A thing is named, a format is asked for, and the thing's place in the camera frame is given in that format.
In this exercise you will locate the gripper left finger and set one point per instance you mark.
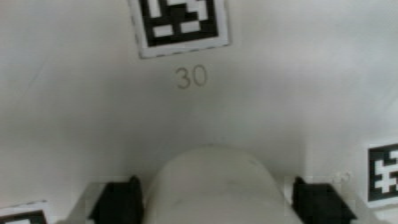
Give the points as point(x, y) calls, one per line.
point(120, 205)

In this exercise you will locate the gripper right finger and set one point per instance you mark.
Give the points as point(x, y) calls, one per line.
point(319, 204)

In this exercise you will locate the white cylindrical table leg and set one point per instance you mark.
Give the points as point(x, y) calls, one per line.
point(214, 189)

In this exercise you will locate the white round table top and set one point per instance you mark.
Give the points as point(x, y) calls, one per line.
point(289, 95)

